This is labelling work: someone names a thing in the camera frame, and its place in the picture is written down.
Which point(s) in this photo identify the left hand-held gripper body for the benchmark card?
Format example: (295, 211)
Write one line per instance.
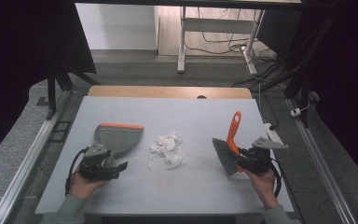
(93, 161)

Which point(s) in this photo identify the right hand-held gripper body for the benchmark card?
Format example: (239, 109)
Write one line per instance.
(258, 160)

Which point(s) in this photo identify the grey dustpan with orange edge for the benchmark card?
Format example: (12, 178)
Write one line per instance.
(121, 138)

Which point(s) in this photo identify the pile of white paper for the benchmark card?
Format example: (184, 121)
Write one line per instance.
(167, 149)

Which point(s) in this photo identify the person's right hand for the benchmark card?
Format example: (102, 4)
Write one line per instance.
(262, 186)

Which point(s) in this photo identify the person's left hand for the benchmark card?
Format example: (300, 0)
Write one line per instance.
(82, 186)

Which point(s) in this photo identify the white power strip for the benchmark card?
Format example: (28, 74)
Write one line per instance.
(273, 132)

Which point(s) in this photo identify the small white adapter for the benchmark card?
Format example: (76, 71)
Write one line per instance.
(296, 112)

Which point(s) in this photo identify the black metal stand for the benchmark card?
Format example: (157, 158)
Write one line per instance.
(304, 93)
(52, 90)

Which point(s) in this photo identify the wooden table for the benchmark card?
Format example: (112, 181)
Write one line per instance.
(167, 92)

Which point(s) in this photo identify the black curtain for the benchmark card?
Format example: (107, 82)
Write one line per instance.
(18, 62)
(341, 77)

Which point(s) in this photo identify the black floor bracket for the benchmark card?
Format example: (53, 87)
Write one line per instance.
(59, 131)

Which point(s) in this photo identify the aluminium rail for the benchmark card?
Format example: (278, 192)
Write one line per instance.
(28, 161)
(320, 161)

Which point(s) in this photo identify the white desk frame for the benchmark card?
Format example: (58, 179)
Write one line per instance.
(217, 25)

